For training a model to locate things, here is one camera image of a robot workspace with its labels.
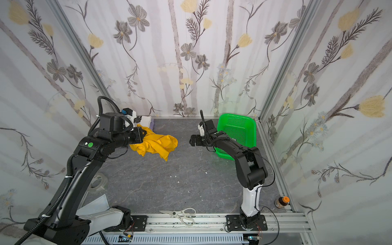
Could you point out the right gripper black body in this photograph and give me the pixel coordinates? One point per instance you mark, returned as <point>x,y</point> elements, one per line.
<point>195,140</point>

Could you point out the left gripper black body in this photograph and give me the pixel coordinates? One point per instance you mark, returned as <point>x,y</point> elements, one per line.
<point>140,135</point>

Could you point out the yellow t-shirt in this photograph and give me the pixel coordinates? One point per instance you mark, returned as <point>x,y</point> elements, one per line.
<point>153,143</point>

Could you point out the green plastic basket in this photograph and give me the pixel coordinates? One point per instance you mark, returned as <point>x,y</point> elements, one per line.
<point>240,128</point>

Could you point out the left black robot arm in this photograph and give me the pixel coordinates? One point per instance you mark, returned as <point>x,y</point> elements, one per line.
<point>59,222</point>

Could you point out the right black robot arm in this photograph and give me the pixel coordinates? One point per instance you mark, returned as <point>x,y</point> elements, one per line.
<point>250,168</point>

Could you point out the white printed folded t-shirt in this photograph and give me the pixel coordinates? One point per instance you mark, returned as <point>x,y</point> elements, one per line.
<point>144,121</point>

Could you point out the clear tape roll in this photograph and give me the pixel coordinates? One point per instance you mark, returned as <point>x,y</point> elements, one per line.
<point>99,183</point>

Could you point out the white paper sheet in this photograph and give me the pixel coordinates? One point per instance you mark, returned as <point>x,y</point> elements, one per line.
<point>98,205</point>

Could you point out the orange capped small bottle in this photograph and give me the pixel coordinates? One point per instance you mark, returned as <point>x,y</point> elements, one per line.
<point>282,202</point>

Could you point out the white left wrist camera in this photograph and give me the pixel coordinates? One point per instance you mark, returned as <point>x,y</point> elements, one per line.
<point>130,114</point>

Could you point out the white handled scissors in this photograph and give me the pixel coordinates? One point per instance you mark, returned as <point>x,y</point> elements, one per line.
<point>185,216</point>

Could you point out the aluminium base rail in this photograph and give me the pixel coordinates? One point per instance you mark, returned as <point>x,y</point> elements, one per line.
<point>212,229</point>

